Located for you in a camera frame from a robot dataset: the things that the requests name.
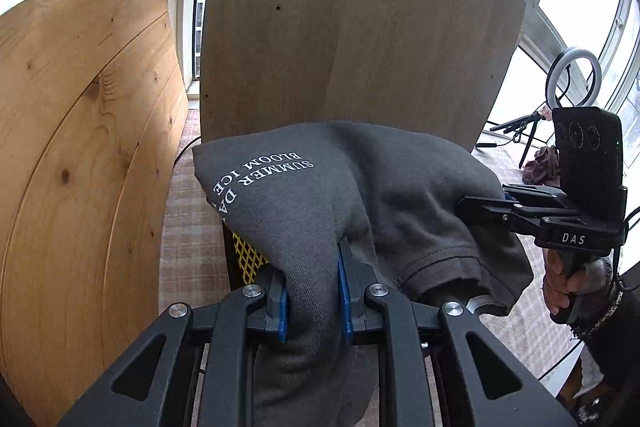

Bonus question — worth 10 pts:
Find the person's right forearm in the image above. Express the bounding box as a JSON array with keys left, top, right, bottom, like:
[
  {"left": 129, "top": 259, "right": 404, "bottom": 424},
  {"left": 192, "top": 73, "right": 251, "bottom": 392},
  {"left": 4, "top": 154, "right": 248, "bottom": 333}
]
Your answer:
[{"left": 567, "top": 257, "right": 640, "bottom": 408}]

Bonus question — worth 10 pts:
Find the person's right hand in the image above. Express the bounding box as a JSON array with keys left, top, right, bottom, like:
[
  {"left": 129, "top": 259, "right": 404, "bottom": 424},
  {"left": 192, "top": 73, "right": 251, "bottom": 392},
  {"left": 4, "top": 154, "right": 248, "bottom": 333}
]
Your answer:
[{"left": 542, "top": 250, "right": 569, "bottom": 316}]

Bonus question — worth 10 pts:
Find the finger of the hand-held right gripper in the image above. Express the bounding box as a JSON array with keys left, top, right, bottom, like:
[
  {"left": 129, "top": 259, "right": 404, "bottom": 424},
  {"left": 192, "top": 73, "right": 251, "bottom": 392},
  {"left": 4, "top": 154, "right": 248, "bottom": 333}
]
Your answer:
[
  {"left": 502, "top": 183, "right": 569, "bottom": 210},
  {"left": 455, "top": 196, "right": 545, "bottom": 236}
]

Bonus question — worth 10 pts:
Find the plaid tablecloth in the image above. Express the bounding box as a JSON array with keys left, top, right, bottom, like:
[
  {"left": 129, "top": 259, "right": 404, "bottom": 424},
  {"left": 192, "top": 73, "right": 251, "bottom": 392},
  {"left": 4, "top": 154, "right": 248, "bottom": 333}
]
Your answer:
[{"left": 157, "top": 114, "right": 640, "bottom": 427}]

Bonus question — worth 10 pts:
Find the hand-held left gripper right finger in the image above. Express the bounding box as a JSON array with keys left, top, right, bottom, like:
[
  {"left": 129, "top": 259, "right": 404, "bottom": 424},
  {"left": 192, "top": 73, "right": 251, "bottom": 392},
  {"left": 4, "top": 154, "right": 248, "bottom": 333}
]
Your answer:
[{"left": 337, "top": 239, "right": 578, "bottom": 427}]

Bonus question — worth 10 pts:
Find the white ring light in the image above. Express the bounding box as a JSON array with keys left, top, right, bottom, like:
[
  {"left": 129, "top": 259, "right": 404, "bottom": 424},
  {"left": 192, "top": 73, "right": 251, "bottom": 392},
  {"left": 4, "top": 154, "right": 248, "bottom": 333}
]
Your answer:
[{"left": 547, "top": 48, "right": 604, "bottom": 108}]

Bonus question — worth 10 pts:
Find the black tripod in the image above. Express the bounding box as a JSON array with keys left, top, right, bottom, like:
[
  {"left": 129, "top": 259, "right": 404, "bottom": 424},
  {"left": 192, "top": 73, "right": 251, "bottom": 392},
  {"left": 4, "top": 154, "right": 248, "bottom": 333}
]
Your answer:
[{"left": 490, "top": 107, "right": 548, "bottom": 168}]

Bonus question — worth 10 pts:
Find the black yellow strap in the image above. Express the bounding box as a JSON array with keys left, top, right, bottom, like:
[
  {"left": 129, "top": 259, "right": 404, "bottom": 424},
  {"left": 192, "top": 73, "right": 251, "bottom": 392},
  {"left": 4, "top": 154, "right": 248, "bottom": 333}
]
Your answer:
[{"left": 225, "top": 229, "right": 273, "bottom": 290}]

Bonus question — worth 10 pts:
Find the brown hoodie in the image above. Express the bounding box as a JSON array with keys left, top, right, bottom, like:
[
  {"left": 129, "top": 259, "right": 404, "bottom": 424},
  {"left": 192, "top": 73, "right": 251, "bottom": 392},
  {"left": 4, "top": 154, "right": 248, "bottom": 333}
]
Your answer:
[{"left": 522, "top": 146, "right": 563, "bottom": 188}]

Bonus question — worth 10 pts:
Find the light plywood board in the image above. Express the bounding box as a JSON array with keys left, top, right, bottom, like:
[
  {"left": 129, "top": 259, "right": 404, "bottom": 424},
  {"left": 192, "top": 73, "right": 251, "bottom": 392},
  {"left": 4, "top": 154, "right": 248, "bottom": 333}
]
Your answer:
[{"left": 199, "top": 0, "right": 535, "bottom": 152}]

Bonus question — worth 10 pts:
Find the grey flower-print T-shirt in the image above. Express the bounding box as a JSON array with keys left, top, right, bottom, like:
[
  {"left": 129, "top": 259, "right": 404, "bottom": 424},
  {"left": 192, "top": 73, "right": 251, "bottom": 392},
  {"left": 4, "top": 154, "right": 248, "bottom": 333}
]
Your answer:
[{"left": 192, "top": 121, "right": 535, "bottom": 427}]

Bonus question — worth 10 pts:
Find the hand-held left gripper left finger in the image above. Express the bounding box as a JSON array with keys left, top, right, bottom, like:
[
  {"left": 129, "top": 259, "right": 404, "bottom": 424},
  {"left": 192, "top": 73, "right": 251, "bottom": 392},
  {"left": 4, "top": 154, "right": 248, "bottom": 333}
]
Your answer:
[{"left": 57, "top": 268, "right": 291, "bottom": 427}]

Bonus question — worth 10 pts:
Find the pine wood board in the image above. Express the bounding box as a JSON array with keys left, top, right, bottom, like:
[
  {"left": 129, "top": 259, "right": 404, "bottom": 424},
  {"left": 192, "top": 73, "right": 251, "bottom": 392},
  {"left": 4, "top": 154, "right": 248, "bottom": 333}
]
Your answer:
[{"left": 0, "top": 0, "right": 190, "bottom": 427}]

